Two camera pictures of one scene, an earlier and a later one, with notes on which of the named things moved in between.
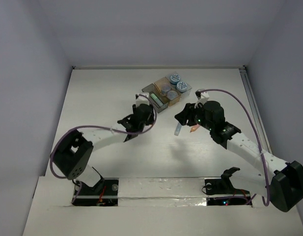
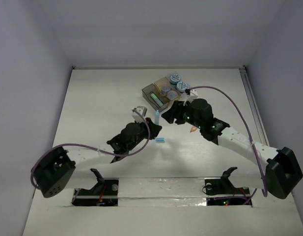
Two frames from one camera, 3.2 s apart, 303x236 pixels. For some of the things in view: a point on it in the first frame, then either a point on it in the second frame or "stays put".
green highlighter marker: [156, 100] stays put
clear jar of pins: [166, 87] stays put
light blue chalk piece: [178, 129] -> [157, 117]
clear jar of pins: [172, 95] stays put
